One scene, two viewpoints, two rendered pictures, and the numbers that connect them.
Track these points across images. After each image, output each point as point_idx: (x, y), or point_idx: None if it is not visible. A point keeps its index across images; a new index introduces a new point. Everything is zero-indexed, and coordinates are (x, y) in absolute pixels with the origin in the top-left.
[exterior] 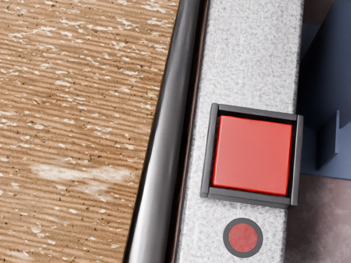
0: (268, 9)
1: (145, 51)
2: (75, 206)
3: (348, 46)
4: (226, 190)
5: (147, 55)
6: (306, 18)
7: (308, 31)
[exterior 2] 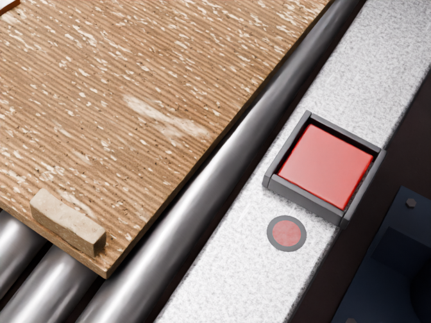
0: (392, 63)
1: (264, 47)
2: (147, 140)
3: None
4: (288, 182)
5: (264, 50)
6: None
7: None
